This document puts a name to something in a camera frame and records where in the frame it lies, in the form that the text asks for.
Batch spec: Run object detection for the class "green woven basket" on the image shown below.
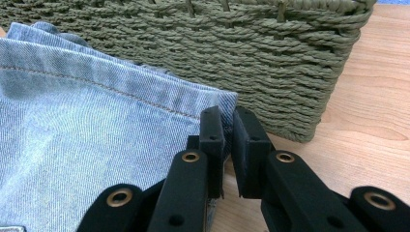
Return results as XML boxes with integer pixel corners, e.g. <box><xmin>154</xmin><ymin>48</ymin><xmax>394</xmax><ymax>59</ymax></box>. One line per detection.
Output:
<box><xmin>0</xmin><ymin>0</ymin><xmax>378</xmax><ymax>144</ymax></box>

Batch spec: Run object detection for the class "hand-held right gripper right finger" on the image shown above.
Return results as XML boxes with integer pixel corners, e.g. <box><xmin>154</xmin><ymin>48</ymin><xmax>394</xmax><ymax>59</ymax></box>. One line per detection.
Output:
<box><xmin>231</xmin><ymin>106</ymin><xmax>368</xmax><ymax>232</ymax></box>

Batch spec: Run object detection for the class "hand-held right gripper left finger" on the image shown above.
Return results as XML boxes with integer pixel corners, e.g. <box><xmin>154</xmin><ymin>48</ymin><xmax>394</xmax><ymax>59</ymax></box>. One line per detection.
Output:
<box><xmin>146</xmin><ymin>105</ymin><xmax>226</xmax><ymax>232</ymax></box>

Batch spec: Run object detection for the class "light blue denim skirt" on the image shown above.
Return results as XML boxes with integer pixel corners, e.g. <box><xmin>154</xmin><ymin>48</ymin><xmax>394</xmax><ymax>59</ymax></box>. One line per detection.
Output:
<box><xmin>0</xmin><ymin>20</ymin><xmax>240</xmax><ymax>232</ymax></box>

